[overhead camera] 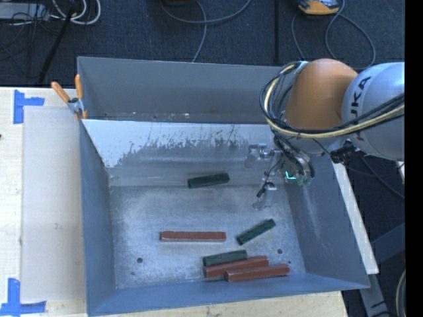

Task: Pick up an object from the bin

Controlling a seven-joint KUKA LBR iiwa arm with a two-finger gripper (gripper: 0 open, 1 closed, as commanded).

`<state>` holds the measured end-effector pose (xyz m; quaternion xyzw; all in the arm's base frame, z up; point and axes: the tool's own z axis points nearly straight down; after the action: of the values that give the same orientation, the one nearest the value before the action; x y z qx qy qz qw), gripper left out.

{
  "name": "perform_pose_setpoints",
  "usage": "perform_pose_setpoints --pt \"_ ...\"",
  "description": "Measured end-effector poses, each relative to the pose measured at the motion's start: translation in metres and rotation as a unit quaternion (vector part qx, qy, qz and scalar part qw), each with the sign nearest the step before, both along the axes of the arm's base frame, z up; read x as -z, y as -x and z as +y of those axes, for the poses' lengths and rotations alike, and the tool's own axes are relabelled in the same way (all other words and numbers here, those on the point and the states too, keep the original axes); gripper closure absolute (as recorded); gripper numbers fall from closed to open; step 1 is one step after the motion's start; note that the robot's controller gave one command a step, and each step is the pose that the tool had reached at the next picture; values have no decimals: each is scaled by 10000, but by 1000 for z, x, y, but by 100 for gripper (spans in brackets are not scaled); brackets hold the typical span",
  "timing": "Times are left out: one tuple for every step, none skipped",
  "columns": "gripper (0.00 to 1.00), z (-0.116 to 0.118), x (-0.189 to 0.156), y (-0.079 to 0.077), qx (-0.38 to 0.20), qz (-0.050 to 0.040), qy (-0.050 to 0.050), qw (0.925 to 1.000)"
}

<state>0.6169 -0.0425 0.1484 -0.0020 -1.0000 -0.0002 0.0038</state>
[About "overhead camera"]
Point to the red-brown flat block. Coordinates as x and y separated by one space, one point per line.
193 236
257 272
231 267

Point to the pale wood flat board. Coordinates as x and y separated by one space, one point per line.
53 193

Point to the grey metal bin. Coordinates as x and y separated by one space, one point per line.
185 206

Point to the dark green flat block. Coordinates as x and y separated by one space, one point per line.
208 180
256 232
224 258

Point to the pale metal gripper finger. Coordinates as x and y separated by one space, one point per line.
261 152
268 193

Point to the black cylinder on white bracket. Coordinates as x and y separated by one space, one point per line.
343 152

